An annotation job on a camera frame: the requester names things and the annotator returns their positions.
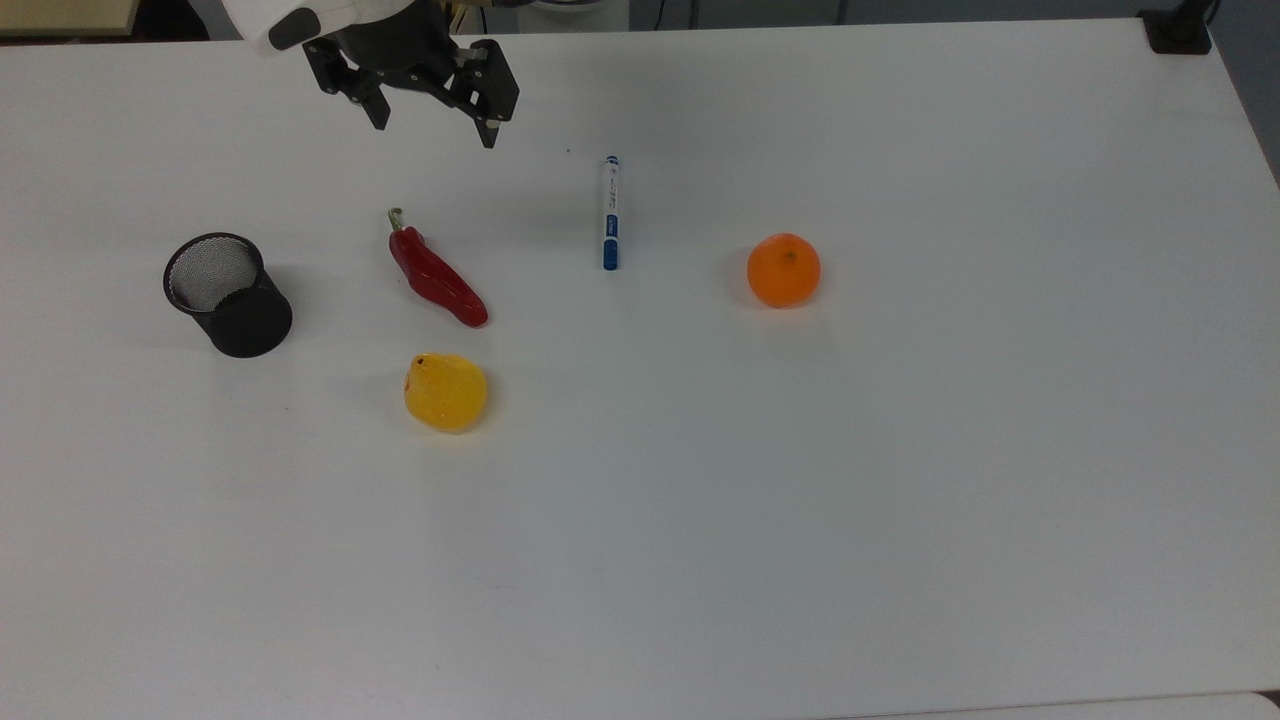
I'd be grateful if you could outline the red chili pepper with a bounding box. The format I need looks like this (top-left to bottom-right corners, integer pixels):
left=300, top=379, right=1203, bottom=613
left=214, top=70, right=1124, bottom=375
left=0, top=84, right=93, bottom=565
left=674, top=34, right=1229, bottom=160
left=387, top=208, right=490, bottom=329

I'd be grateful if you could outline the black mesh pen cup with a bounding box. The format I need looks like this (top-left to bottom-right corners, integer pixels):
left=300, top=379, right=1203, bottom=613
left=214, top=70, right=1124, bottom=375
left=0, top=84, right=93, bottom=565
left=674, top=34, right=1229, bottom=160
left=163, top=233, right=294, bottom=359

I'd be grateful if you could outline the black camera pole with base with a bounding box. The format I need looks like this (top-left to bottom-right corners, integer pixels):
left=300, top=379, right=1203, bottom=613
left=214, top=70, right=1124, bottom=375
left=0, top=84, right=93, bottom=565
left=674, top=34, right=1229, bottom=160
left=1140, top=0, right=1215, bottom=55

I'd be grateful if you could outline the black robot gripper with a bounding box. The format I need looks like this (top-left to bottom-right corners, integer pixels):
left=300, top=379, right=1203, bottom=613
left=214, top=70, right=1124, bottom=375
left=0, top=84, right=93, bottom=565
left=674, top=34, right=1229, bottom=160
left=302, top=0, right=521, bottom=150

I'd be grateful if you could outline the yellow pear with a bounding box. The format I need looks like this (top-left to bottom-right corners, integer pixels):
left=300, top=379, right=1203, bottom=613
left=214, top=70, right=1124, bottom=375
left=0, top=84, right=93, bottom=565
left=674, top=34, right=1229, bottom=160
left=404, top=353, right=489, bottom=434

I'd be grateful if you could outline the white marker pen blue cap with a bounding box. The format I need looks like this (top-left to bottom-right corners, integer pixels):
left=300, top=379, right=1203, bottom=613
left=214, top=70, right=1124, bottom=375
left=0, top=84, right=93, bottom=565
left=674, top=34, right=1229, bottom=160
left=601, top=155, right=622, bottom=272

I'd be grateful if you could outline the beige wooden board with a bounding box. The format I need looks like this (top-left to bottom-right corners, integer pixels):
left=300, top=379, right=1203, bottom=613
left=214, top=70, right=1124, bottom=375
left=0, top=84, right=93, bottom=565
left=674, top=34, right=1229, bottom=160
left=0, top=0, right=139, bottom=38

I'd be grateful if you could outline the orange fruit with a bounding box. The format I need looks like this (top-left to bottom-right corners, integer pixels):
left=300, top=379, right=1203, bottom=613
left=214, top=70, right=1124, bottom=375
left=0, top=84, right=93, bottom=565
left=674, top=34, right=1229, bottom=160
left=747, top=233, right=822, bottom=309

